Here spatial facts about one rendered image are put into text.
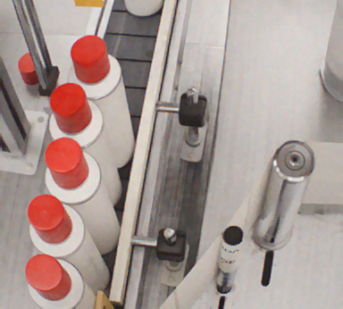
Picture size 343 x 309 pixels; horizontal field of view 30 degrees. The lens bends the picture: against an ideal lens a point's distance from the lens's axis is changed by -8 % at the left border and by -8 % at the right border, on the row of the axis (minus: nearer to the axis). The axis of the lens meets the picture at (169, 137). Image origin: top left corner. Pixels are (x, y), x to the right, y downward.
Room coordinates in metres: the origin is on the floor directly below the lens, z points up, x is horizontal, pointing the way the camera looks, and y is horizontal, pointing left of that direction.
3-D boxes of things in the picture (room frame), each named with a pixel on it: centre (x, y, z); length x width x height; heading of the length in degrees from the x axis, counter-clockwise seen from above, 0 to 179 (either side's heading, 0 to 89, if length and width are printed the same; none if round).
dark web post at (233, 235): (0.16, -0.04, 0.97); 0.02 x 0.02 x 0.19
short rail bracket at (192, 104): (0.37, -0.03, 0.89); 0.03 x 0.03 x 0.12; 76
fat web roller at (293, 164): (0.22, -0.10, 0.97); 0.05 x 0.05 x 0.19
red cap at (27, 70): (0.49, 0.18, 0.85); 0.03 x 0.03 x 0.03
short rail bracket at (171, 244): (0.22, 0.02, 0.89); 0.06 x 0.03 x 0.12; 76
